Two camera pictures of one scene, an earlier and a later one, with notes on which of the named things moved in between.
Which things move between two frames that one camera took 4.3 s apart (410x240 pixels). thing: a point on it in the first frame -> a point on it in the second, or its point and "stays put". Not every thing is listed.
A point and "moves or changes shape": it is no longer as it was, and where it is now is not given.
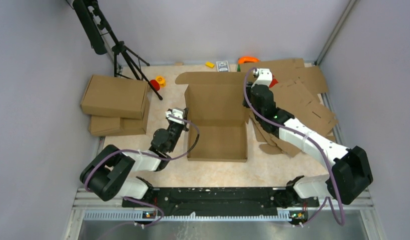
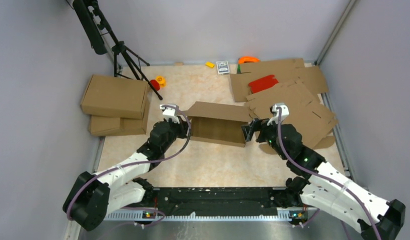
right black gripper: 249,85 -> 258,125
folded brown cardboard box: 119,97 stays put
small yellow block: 210,64 stays put
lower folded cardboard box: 101,125 stays put
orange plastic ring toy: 242,59 stays put
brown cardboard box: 215,105 moves or changes shape
